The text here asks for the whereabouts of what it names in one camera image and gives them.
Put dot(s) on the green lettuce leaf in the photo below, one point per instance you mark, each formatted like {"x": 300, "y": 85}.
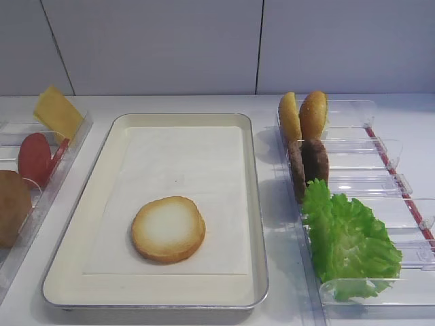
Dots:
{"x": 349, "y": 245}

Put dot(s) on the left brown meat patty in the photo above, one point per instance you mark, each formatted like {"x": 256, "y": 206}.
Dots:
{"x": 297, "y": 169}

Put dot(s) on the brown meat patty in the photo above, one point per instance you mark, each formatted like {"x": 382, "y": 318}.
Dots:
{"x": 315, "y": 160}
{"x": 297, "y": 169}

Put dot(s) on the toasted bread slice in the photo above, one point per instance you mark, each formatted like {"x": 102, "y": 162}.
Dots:
{"x": 168, "y": 230}

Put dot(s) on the right brown meat patty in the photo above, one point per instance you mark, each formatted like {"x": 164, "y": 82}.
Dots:
{"x": 315, "y": 160}

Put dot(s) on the yellow cheese slice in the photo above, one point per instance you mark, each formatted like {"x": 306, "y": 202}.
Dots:
{"x": 55, "y": 112}

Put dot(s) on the red tomato slice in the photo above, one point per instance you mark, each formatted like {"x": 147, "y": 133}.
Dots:
{"x": 34, "y": 160}

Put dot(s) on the cream metal serving tray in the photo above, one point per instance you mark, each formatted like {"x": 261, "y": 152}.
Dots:
{"x": 205, "y": 157}

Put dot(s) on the left yellow bun slice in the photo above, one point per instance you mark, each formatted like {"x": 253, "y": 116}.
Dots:
{"x": 288, "y": 117}

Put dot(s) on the yellow bun slice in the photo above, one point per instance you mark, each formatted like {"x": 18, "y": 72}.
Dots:
{"x": 313, "y": 115}
{"x": 288, "y": 117}

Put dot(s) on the right yellow bun slice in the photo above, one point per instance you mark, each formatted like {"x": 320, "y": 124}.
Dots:
{"x": 313, "y": 115}

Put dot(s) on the clear plastic right food rack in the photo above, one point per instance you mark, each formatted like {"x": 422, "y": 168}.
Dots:
{"x": 364, "y": 166}

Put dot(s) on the clear plastic food rack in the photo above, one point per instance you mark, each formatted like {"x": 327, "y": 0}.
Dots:
{"x": 364, "y": 166}
{"x": 18, "y": 122}

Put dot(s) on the brown bun top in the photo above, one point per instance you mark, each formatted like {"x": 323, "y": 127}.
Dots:
{"x": 15, "y": 206}

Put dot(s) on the clear plastic left food rack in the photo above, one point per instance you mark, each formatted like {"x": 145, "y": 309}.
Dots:
{"x": 18, "y": 122}

